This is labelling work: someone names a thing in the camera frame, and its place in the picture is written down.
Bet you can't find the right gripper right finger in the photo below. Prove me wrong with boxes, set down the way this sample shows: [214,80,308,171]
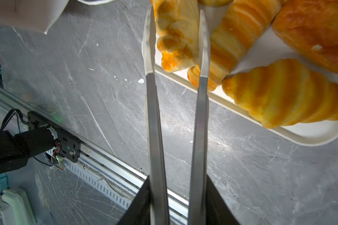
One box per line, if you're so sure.
[206,175,239,225]

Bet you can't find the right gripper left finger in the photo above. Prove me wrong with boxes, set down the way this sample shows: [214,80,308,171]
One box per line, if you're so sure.
[117,176,151,225]

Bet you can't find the metal tongs white tips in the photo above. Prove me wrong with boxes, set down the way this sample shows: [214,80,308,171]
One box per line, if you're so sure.
[142,6,210,225]

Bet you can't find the yellow striped croissant fake bread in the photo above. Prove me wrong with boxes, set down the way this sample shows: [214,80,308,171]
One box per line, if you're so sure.
[222,59,338,129]

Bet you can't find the long twisted fake bread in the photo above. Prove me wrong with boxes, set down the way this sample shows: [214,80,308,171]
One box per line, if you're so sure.
[187,0,285,92]

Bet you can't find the yellow fake bread piece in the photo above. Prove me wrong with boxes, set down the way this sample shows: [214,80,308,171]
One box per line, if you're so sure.
[151,0,200,73]

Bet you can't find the brown croissant fake bread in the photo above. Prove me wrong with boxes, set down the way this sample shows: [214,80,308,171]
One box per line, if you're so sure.
[272,1,338,74]

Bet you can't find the round orange bun fake bread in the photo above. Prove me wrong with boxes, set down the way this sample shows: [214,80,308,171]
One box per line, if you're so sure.
[198,0,233,7]

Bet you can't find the white red paper bag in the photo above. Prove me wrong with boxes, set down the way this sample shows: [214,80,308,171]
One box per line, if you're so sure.
[0,0,115,35]

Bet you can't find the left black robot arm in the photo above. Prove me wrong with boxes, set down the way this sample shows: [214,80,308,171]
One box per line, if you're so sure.
[0,127,58,174]

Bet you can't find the white green device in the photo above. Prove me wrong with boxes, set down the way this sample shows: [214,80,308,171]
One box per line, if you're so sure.
[0,188,37,225]

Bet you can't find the white slotted cable duct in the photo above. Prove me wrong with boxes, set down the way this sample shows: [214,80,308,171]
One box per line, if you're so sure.
[43,151,132,211]

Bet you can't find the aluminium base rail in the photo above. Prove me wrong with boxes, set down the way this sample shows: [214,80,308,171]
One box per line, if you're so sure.
[0,81,189,223]

